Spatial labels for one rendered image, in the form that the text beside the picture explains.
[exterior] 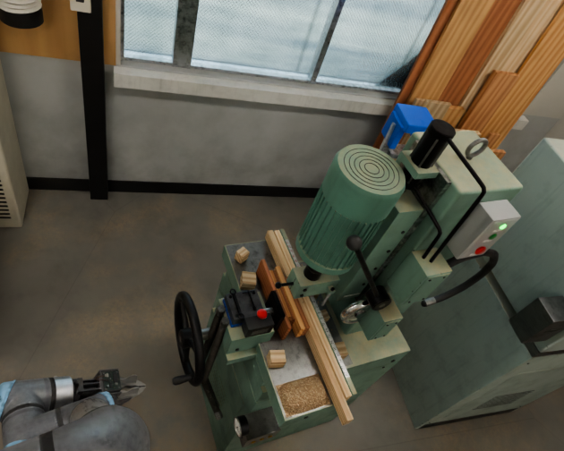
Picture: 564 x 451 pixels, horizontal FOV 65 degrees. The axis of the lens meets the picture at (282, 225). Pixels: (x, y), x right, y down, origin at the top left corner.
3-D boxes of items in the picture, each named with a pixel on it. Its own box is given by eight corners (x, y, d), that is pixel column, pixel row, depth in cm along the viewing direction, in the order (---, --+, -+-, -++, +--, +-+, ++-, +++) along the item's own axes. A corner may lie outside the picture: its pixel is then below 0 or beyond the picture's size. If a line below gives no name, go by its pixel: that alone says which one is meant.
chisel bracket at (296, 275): (284, 283, 137) (292, 267, 131) (322, 276, 143) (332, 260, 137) (293, 302, 133) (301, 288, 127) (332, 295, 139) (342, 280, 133)
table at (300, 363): (194, 258, 151) (196, 247, 147) (275, 247, 164) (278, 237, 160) (247, 439, 118) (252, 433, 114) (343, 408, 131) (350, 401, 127)
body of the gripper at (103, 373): (124, 393, 119) (77, 399, 111) (113, 406, 124) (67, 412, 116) (120, 367, 123) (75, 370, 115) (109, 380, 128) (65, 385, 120)
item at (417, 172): (388, 171, 110) (422, 115, 97) (413, 169, 113) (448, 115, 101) (404, 194, 105) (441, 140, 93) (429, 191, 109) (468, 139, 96)
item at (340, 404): (264, 237, 158) (267, 230, 155) (269, 236, 159) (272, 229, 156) (342, 425, 122) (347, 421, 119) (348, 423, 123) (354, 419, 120)
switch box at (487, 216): (443, 242, 118) (479, 201, 107) (470, 237, 122) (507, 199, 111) (456, 260, 115) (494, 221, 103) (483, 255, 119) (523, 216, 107)
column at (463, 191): (319, 281, 164) (411, 129, 112) (367, 272, 174) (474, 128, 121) (344, 336, 152) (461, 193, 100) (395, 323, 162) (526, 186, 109)
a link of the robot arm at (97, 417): (152, 397, 56) (106, 383, 115) (43, 438, 50) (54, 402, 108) (175, 490, 55) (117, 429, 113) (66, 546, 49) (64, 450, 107)
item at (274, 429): (234, 423, 149) (238, 416, 143) (267, 412, 154) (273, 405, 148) (241, 449, 144) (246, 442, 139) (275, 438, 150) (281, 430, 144)
